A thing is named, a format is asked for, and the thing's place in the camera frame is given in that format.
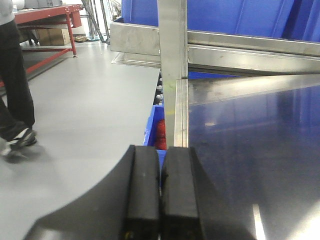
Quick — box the large blue plastic bin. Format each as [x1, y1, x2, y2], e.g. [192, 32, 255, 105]
[121, 0, 320, 42]

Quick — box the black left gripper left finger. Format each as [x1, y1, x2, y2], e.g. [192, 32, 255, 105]
[24, 145, 160, 240]

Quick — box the red metal conveyor table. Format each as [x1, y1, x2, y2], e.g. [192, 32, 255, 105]
[15, 4, 84, 74]

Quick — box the brown cardboard box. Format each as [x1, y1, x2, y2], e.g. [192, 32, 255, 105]
[36, 28, 71, 46]

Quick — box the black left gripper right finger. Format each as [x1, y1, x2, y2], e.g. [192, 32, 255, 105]
[161, 147, 255, 240]

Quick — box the blue bin with red items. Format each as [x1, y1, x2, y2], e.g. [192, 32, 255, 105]
[142, 105, 167, 172]

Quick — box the person in black trousers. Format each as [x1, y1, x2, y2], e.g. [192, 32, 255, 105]
[0, 0, 37, 157]

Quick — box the stainless steel shelf rack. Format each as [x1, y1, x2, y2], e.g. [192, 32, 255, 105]
[109, 0, 320, 240]

